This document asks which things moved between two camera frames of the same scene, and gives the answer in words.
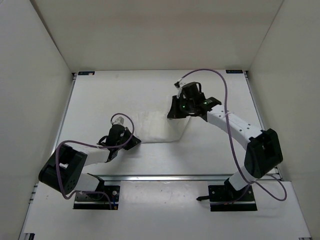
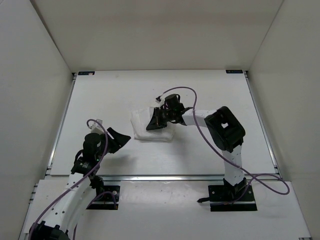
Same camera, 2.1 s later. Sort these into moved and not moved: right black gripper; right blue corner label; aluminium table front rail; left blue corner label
Moved: right black gripper
Not moved: aluminium table front rail; right blue corner label; left blue corner label
